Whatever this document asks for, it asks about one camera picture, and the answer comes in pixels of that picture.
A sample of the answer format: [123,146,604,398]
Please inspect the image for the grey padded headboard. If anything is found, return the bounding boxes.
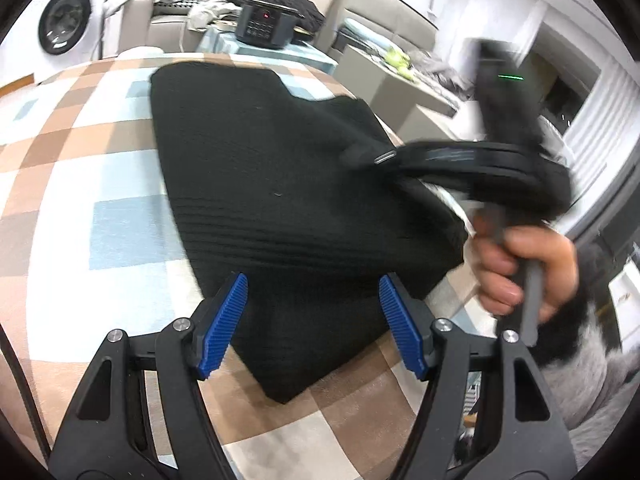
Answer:
[330,0,436,51]

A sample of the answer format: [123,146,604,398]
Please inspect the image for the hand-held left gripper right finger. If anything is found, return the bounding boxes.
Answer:
[378,274,581,480]

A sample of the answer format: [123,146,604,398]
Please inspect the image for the light blue pillow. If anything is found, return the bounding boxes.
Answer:
[345,17,386,43]

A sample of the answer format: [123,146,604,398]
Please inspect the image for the person's right forearm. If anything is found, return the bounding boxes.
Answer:
[500,255,640,461]

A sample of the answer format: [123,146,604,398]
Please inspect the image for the black electric pressure cooker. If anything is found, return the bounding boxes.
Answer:
[235,0,301,51]

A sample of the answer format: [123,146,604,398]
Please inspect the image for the grey cabinet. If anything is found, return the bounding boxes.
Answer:
[345,42,463,136]

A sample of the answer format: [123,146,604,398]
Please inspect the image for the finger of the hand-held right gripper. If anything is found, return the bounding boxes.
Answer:
[340,144,398,171]

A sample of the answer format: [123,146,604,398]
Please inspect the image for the person's right hand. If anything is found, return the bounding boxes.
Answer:
[472,227,581,321]

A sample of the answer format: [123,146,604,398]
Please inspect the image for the white washing machine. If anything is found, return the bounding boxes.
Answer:
[30,0,113,86]

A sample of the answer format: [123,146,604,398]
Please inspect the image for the checked tablecloth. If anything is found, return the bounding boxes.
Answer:
[0,47,501,480]

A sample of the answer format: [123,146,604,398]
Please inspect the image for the black knitted sweater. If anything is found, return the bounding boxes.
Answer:
[150,60,471,403]

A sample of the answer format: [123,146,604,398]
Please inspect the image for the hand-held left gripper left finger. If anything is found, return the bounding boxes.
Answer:
[47,272,249,480]

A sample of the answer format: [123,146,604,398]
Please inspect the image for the green toy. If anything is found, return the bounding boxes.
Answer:
[384,46,416,81]

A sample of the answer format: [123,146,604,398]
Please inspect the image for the grey sofa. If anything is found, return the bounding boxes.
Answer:
[117,0,241,56]

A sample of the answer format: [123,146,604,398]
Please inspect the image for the white crumpled garment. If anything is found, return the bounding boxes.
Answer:
[187,0,241,28]

